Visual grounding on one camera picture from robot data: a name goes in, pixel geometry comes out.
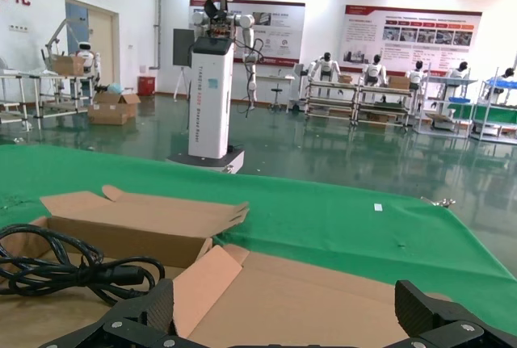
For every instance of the white pedestal robot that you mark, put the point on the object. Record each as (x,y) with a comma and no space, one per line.
(210,101)

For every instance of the cardboard box, oval flap hole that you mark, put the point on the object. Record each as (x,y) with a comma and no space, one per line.
(133,235)

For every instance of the white wall pipe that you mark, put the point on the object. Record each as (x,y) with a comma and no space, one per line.
(158,21)

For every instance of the white tube frame workbench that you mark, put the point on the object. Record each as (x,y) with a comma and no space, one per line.
(419,114)

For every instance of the small cardboard box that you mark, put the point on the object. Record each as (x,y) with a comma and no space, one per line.
(399,82)
(345,79)

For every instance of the open cardboard shipping box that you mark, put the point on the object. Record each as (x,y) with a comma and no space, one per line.
(107,116)

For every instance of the metal cloth clip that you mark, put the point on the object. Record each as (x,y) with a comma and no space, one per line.
(442,202)

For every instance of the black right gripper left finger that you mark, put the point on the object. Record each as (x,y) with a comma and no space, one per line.
(159,307)

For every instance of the small white label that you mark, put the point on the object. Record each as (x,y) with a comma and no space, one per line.
(378,207)

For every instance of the long tube frame workbench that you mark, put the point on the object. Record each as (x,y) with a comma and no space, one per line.
(331,100)

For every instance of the black stool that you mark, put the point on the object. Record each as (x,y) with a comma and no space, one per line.
(276,90)

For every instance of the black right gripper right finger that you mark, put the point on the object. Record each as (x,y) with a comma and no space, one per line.
(416,307)

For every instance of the beige double door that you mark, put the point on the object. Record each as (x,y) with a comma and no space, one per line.
(101,49)

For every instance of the white humanoid robot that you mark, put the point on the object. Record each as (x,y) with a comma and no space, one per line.
(325,66)
(509,73)
(375,69)
(85,52)
(460,71)
(418,75)

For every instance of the blue plastic bin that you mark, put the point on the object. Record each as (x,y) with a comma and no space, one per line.
(460,99)

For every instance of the white desk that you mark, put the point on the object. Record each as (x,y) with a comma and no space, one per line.
(278,77)

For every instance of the white tube frame rack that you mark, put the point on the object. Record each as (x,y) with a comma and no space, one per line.
(37,97)

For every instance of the wide red white poster board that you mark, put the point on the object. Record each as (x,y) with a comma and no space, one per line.
(412,33)

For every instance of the green covered tube workbench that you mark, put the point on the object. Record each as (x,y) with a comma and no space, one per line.
(486,114)

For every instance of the red bin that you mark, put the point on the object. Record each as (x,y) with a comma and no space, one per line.
(146,86)

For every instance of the gray panel on stand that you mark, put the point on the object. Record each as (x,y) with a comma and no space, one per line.
(182,47)

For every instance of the closed cardboard shipping box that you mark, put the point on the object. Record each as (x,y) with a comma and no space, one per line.
(66,66)

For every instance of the cardboard box, round flap hole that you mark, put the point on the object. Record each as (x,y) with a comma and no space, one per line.
(303,295)

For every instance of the green table cloth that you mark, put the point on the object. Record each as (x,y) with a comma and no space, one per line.
(323,219)

